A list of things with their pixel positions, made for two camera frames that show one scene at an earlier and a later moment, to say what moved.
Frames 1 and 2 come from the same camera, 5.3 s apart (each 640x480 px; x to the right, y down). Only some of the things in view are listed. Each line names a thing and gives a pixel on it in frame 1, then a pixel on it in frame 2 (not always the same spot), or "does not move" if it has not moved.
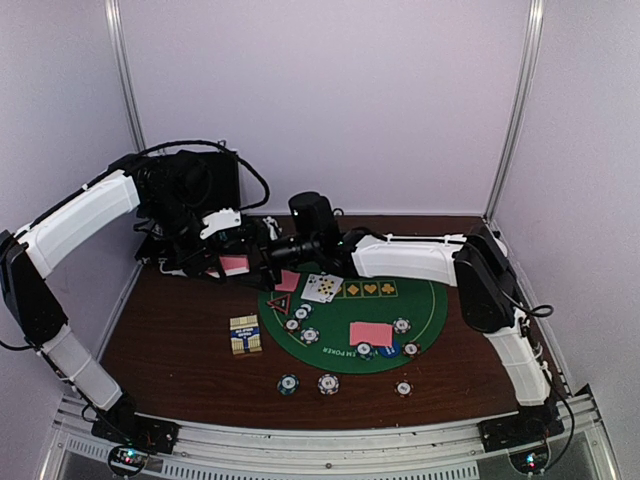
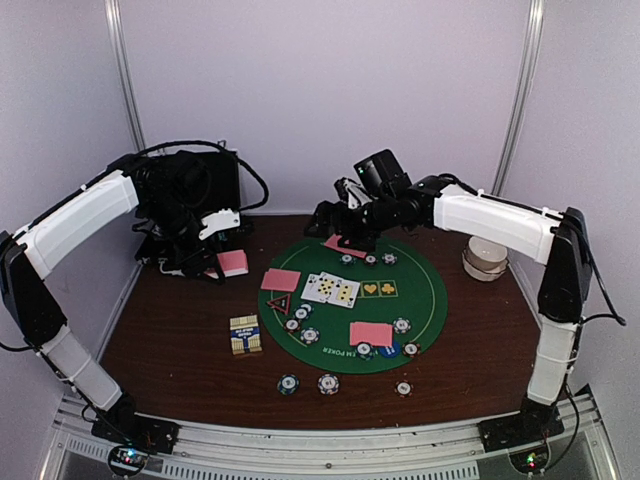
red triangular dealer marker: x=282 y=303 does not move
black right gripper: x=270 y=275 -> x=323 y=214
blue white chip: x=309 y=335 does not move
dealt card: x=289 y=281 does not move
